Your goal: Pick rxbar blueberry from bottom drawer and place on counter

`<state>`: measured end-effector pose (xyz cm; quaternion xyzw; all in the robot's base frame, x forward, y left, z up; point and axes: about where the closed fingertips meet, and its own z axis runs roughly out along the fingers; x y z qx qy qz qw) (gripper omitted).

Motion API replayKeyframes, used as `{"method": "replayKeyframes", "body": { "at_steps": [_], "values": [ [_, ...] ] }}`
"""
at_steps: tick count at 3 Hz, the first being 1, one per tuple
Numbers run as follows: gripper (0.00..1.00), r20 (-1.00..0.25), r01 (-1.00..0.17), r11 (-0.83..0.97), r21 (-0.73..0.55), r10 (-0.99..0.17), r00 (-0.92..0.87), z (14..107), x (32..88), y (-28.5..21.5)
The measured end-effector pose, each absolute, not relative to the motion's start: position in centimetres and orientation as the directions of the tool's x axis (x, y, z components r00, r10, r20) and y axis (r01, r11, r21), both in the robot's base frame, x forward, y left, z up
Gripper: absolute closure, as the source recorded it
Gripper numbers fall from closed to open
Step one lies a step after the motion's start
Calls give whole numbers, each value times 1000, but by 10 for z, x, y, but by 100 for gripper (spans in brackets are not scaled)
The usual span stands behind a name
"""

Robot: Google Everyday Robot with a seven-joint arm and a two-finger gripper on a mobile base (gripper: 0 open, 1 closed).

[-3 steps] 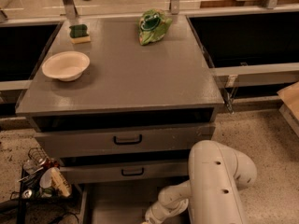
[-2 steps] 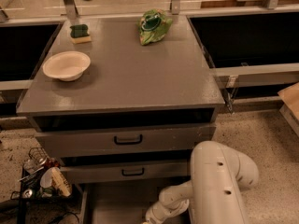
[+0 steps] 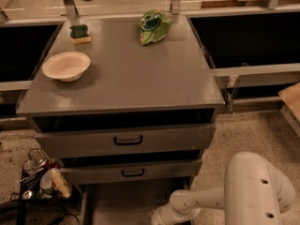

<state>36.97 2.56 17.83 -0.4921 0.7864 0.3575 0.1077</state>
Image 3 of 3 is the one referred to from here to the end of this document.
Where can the grey open bottom drawer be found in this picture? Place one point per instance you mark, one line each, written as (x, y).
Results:
(127, 203)

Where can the white cup in rack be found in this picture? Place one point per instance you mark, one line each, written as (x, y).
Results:
(46, 180)

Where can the grey middle drawer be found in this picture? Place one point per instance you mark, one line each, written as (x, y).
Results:
(115, 173)

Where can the white paper bowl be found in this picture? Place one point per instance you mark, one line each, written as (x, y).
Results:
(66, 66)

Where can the grey top drawer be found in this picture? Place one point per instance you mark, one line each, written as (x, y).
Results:
(108, 142)

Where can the grey drawer cabinet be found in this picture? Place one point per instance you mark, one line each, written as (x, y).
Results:
(128, 85)

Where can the brown cardboard box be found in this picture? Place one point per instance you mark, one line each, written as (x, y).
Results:
(291, 98)

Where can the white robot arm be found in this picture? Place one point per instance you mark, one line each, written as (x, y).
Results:
(255, 192)

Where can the green yellow sponge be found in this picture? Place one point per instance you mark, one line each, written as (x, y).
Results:
(79, 34)

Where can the green chip bag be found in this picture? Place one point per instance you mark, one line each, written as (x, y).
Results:
(154, 26)

